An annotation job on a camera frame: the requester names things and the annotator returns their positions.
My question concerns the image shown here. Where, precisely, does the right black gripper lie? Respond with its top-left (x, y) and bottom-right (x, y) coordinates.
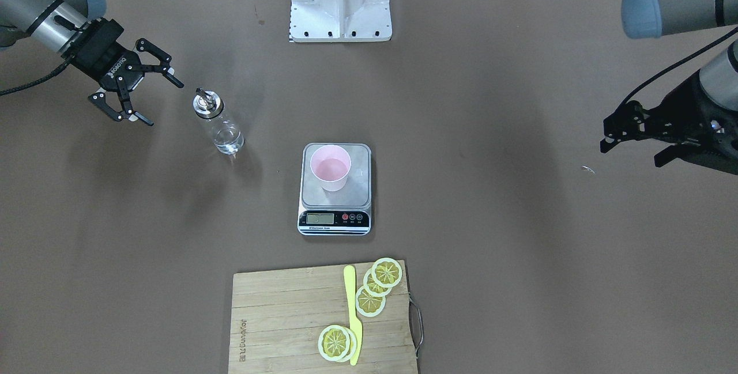
top-left (69, 18), bottom-right (185, 127)

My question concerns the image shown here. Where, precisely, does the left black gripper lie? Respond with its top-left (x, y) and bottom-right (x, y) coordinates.
top-left (599, 72), bottom-right (737, 175)

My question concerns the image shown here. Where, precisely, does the pink plastic cup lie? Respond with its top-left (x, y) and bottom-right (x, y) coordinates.
top-left (310, 145), bottom-right (352, 192)

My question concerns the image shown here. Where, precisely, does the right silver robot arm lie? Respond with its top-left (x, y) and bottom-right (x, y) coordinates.
top-left (1, 0), bottom-right (183, 126)

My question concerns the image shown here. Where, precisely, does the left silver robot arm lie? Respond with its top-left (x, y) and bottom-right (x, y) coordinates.
top-left (599, 0), bottom-right (737, 174)

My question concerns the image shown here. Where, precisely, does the silver kitchen scale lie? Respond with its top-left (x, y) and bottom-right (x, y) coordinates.
top-left (297, 142), bottom-right (372, 236)

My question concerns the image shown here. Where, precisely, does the bamboo cutting board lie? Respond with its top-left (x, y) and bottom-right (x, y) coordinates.
top-left (228, 265), bottom-right (423, 373)

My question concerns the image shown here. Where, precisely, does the yellow plastic knife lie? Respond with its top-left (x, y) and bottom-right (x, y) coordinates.
top-left (343, 265), bottom-right (363, 366)

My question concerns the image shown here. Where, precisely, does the lemon slice near knife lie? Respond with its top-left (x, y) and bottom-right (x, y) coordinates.
top-left (317, 324), bottom-right (358, 362)

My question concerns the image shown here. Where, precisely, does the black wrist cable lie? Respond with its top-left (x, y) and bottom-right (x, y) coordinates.
top-left (0, 54), bottom-right (78, 98)

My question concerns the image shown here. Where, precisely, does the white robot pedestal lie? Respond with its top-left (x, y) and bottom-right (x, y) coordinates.
top-left (288, 0), bottom-right (393, 43)

